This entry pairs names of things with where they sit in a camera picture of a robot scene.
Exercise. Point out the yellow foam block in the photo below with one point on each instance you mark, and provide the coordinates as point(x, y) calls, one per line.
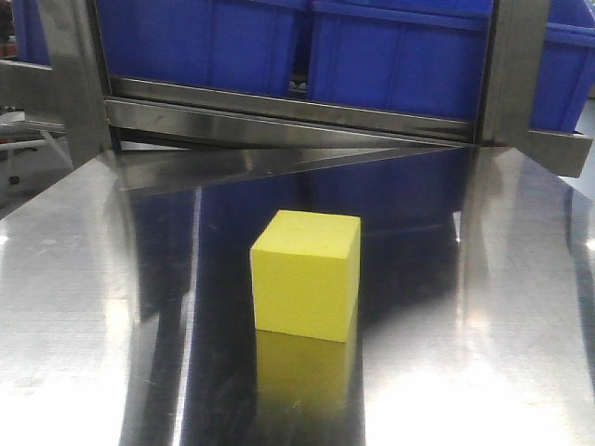
point(305, 273)

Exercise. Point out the blue plastic bin left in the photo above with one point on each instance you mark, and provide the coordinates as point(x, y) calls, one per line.
point(246, 46)

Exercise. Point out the blue plastic bin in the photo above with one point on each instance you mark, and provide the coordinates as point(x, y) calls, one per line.
point(416, 57)
point(566, 72)
point(246, 46)

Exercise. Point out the blue plastic bin middle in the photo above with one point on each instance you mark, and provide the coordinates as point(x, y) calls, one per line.
point(416, 57)

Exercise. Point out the blue plastic bin right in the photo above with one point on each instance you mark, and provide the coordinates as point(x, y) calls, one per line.
point(566, 72)

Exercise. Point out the stainless steel shelf frame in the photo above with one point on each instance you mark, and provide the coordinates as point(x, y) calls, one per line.
point(76, 95)

